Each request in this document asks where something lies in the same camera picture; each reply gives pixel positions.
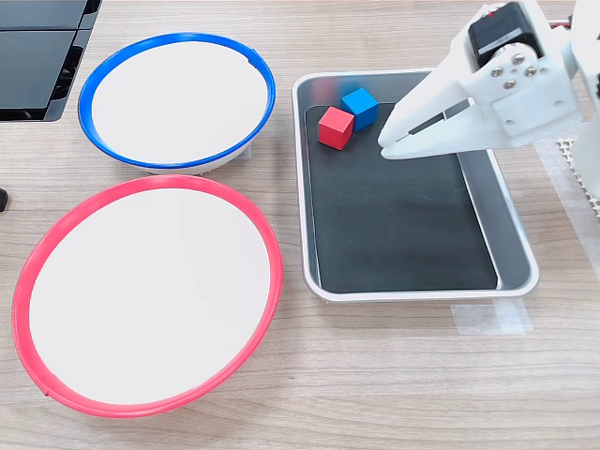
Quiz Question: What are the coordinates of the black tray mat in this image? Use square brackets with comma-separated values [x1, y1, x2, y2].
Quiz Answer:
[304, 101, 499, 294]

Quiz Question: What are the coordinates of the white plate blue rim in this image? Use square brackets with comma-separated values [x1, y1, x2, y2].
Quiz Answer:
[77, 31, 277, 177]

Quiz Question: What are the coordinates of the pale perforated base plate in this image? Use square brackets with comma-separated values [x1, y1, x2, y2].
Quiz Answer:
[556, 135, 600, 219]

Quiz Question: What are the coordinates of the steel tray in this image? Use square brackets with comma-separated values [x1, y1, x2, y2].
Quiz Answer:
[291, 68, 540, 304]

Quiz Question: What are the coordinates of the white plate red rim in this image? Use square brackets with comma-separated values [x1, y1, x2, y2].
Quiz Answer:
[11, 174, 284, 419]

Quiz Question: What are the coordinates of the short clear tape piece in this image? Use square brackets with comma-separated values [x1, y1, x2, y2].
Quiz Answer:
[449, 299, 534, 337]

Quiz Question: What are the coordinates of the black glossy panel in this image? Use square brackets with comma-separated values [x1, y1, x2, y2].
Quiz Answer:
[0, 0, 103, 32]
[0, 28, 91, 124]

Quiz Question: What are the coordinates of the small red cube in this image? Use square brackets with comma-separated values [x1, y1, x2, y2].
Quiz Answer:
[317, 106, 355, 151]

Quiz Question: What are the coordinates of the small blue cube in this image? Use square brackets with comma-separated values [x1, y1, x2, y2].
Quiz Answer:
[340, 87, 379, 133]

